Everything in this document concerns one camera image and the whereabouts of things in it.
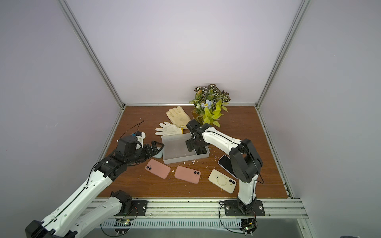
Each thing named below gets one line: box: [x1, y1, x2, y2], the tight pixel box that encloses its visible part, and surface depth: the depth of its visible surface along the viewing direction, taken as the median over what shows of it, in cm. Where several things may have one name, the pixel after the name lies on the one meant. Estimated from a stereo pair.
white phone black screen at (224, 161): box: [217, 154, 239, 179], surface depth 89 cm
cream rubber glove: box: [166, 106, 191, 128], surface depth 116 cm
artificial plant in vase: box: [189, 83, 232, 128], surface depth 93 cm
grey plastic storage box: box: [161, 132, 210, 165], surface depth 97 cm
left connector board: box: [114, 218, 132, 236], surface depth 73 cm
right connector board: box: [239, 217, 258, 237], surface depth 71 cm
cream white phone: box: [208, 169, 237, 194], surface depth 83 cm
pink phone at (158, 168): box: [144, 158, 172, 180], surface depth 88 cm
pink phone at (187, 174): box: [174, 165, 201, 184], surface depth 86 cm
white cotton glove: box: [154, 121, 184, 136], surface depth 106 cm
